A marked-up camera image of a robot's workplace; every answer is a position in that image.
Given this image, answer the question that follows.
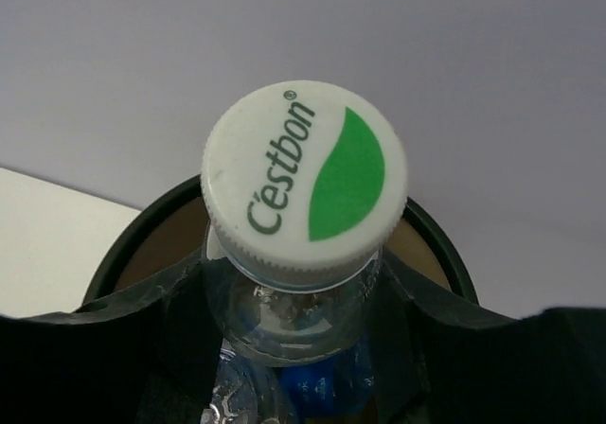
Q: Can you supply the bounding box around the green label clear bottle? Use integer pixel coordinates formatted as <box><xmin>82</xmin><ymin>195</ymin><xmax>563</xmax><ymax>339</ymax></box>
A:
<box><xmin>200</xmin><ymin>79</ymin><xmax>408</xmax><ymax>369</ymax></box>

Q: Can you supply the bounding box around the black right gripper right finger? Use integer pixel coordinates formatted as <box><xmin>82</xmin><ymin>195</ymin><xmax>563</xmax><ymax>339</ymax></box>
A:
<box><xmin>367</xmin><ymin>253</ymin><xmax>605</xmax><ymax>423</ymax></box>

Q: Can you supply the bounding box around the brown cylindrical paper bin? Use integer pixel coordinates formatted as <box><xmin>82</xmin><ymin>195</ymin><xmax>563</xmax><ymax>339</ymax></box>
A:
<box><xmin>80</xmin><ymin>173</ymin><xmax>478</xmax><ymax>424</ymax></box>

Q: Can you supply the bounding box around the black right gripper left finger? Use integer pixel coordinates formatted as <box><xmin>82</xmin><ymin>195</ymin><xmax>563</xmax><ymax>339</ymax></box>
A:
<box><xmin>1</xmin><ymin>253</ymin><xmax>222</xmax><ymax>423</ymax></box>

